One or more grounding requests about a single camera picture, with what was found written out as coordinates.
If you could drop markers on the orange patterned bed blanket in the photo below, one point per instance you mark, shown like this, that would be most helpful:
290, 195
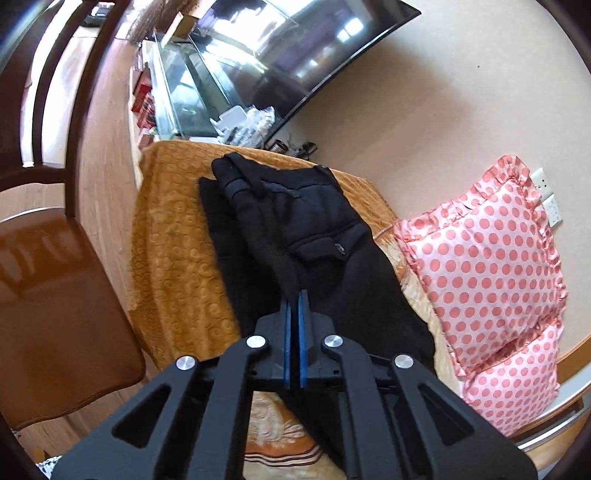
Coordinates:
178, 304

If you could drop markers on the black flat screen television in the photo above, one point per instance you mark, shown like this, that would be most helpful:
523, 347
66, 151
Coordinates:
279, 54

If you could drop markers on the glass top tv cabinet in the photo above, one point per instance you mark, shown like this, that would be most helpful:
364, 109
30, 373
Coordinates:
213, 92

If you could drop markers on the black pants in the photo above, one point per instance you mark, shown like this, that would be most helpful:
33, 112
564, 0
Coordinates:
276, 233

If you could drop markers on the pink polka dot pillow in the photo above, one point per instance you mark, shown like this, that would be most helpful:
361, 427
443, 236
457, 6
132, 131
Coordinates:
488, 264
512, 393

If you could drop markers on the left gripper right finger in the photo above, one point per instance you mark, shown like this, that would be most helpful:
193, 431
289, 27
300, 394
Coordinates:
398, 420

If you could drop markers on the dark wooden chair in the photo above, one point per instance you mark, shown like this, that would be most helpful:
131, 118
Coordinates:
65, 338

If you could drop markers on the white wall socket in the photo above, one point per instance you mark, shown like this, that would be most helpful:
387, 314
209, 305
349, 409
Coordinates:
548, 198

